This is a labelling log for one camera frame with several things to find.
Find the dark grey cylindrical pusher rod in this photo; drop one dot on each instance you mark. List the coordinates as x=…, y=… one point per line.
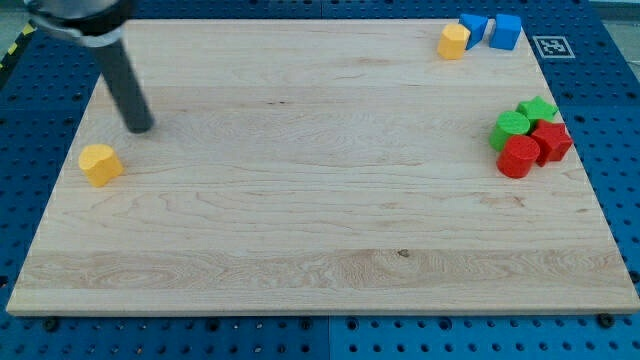
x=121, y=80

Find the yellow heart block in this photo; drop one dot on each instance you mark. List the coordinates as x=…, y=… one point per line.
x=100, y=164

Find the light wooden board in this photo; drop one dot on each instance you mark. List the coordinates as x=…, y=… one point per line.
x=318, y=167

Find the left black board bolt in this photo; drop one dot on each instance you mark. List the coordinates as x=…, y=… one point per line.
x=50, y=324

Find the black board bolt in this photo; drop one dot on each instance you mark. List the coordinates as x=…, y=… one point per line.
x=50, y=324
x=605, y=320

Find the right black board bolt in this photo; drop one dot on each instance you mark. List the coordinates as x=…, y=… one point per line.
x=605, y=320

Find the yellow hexagon block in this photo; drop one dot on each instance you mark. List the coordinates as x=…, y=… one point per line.
x=453, y=41

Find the blue triangle block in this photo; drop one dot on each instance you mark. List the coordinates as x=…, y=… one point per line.
x=476, y=25

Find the green cylinder block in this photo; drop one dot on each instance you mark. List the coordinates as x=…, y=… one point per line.
x=508, y=123

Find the blue cube block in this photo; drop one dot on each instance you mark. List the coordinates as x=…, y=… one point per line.
x=506, y=32

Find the red cylinder block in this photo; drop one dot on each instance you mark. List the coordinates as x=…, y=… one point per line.
x=518, y=156

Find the green star block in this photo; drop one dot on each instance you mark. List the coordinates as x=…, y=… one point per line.
x=537, y=109

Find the white fiducial marker tag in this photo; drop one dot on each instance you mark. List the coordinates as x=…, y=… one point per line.
x=553, y=47

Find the red star block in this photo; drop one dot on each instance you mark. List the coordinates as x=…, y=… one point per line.
x=553, y=139

